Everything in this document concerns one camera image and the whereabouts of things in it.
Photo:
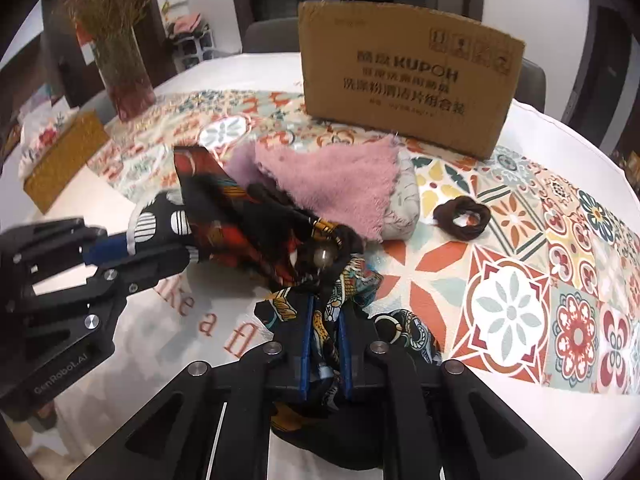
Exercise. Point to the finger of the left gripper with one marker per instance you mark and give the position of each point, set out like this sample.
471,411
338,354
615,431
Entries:
31,253
114,280

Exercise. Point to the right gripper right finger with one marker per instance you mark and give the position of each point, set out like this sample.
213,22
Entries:
416,415

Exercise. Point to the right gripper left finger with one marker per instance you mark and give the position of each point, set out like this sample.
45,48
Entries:
211,422

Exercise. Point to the black patterned silk scarf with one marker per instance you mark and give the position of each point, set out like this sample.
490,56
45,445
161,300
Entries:
302,257

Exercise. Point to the dark brown hair scrunchie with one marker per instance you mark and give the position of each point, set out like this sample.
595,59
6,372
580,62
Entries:
462,218

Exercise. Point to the white tree-print cloth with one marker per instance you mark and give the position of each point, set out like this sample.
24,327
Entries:
403,212

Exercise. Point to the pink fluffy towel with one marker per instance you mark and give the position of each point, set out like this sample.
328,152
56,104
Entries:
349,184

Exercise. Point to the floral white cushion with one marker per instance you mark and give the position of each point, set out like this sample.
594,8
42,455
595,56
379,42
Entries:
42,139

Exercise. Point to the yellow woven tissue box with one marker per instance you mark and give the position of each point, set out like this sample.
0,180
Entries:
71,150

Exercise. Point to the patterned tablecloth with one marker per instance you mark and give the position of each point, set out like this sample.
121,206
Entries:
543,307

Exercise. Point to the glass vase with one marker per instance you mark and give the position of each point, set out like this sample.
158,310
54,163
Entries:
123,73

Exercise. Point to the white shoe rack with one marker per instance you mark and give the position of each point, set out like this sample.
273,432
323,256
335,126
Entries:
192,48

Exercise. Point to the grey dining chair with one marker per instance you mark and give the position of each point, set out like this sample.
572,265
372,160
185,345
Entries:
272,36
532,86

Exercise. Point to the brown cardboard box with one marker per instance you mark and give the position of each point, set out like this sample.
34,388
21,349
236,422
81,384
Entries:
436,76

